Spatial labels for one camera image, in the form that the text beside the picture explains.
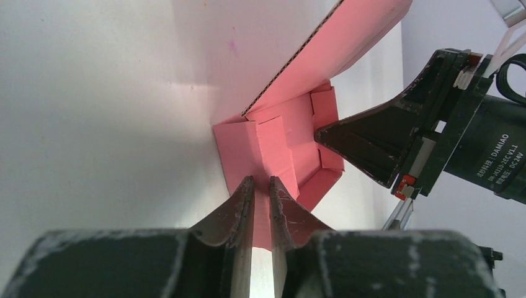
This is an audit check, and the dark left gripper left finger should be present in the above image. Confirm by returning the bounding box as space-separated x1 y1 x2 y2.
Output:
190 176 255 297

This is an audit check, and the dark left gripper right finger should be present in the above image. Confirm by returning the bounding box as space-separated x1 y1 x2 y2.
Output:
269 176 332 297

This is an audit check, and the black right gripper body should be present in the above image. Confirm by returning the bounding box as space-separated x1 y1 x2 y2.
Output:
391 48 493 200

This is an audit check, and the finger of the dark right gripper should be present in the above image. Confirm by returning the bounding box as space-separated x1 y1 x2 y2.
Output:
314 51 446 188

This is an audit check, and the pink cardboard box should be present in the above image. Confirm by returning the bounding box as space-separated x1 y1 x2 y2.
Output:
213 1 411 250

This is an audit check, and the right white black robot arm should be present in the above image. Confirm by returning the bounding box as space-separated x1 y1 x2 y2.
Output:
314 48 525 203

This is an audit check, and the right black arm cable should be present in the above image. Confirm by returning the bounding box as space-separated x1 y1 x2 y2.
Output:
495 53 526 106

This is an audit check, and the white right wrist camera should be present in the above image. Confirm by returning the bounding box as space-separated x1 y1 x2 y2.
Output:
483 0 525 78

